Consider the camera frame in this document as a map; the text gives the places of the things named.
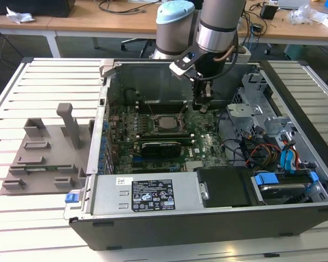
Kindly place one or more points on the grey power supply unit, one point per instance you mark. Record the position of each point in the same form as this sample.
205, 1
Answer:
112, 196

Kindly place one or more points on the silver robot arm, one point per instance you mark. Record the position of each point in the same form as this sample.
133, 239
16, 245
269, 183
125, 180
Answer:
177, 32

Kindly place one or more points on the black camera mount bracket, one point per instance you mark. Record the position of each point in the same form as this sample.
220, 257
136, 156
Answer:
188, 58

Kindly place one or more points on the silver finned heatsink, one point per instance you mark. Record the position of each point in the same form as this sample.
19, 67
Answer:
195, 166

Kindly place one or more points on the teal bin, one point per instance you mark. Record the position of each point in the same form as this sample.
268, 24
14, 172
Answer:
292, 52

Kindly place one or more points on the black RAM slot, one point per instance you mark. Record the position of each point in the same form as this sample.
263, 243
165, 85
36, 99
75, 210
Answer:
164, 102
164, 110
164, 134
164, 107
164, 138

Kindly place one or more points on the grey parts rack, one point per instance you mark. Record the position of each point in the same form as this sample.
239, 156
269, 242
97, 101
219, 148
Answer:
57, 161

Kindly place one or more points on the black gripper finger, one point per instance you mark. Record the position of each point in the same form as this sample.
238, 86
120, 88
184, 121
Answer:
199, 87

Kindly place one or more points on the grey laptop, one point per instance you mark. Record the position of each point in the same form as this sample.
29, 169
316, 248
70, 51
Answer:
293, 3

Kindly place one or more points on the hard disk in blue carrier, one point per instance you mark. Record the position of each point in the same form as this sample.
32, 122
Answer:
284, 191

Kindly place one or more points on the green motherboard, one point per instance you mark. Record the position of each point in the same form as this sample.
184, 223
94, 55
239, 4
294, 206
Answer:
205, 142

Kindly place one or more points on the black office chair base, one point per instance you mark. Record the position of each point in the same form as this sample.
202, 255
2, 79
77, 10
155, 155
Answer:
145, 45

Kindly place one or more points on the silver metal drive cage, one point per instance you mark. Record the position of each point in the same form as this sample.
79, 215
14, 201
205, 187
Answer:
243, 112

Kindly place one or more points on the green RAM stick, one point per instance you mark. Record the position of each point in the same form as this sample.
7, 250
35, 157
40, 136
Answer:
38, 169

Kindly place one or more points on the blue expansion slot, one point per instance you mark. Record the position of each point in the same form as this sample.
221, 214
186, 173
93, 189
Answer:
136, 159

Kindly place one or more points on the black open PC case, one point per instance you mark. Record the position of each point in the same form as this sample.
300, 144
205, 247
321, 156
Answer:
207, 229

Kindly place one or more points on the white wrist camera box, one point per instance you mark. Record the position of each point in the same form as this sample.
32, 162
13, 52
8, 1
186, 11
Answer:
180, 71

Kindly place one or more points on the clear plastic bag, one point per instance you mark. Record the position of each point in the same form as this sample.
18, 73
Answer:
306, 15

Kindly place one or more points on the round coin cell battery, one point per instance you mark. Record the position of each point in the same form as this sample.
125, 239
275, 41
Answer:
203, 109

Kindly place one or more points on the wooden desk with white legs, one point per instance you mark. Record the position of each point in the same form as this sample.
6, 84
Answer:
71, 23

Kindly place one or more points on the black graphics card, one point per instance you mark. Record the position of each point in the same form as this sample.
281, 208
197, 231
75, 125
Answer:
161, 150

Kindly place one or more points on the CPU socket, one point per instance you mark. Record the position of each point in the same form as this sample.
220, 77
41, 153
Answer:
155, 127

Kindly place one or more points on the small black box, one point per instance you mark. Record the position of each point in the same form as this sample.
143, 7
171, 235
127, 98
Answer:
268, 11

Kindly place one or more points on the black plastic shroud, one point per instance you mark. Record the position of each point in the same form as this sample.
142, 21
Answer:
221, 185

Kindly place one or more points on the blue case latch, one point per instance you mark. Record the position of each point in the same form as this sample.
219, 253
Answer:
71, 197

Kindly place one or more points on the crumpled white paper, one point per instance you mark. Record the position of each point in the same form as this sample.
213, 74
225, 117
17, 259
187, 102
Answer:
19, 17

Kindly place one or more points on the large black box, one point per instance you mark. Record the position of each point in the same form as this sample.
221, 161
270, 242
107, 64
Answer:
30, 6

